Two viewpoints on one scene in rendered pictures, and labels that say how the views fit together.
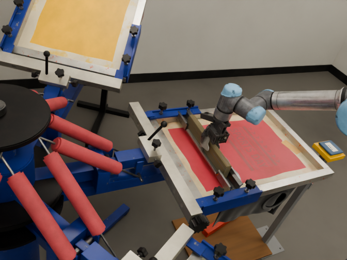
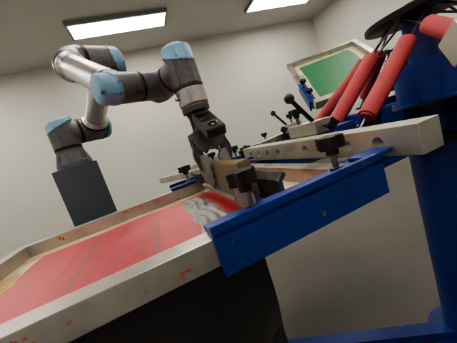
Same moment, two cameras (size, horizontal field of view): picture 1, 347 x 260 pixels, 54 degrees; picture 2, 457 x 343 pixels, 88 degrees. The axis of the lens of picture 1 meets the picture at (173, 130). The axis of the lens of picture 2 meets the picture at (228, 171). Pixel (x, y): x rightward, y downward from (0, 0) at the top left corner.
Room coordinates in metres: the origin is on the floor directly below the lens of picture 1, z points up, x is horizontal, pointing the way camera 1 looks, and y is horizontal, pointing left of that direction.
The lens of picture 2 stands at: (1.78, 0.04, 1.11)
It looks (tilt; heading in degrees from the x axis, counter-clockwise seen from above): 8 degrees down; 198
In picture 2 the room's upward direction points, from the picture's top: 18 degrees counter-clockwise
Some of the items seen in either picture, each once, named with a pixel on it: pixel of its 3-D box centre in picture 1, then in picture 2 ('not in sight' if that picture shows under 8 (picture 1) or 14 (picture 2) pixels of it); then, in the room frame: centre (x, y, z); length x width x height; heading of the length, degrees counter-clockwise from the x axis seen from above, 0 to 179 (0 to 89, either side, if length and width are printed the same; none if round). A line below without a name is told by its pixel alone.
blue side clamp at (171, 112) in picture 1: (173, 116); (302, 205); (1.42, 0.02, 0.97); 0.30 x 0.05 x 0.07; 125
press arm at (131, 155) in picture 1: (135, 158); (327, 137); (1.01, 0.12, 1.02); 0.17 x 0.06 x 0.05; 125
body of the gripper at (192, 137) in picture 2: (218, 128); (202, 130); (1.19, -0.19, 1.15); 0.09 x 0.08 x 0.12; 35
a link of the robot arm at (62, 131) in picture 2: not in sight; (64, 133); (0.90, -0.96, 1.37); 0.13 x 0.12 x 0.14; 150
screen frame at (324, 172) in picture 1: (238, 146); (148, 225); (1.33, -0.34, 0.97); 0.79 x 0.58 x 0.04; 125
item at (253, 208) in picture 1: (253, 197); not in sight; (1.22, -0.49, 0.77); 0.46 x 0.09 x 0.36; 125
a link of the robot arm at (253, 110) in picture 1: (251, 109); (158, 85); (1.16, -0.28, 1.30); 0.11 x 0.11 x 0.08; 60
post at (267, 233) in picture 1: (292, 201); not in sight; (1.56, -0.87, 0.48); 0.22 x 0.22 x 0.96; 35
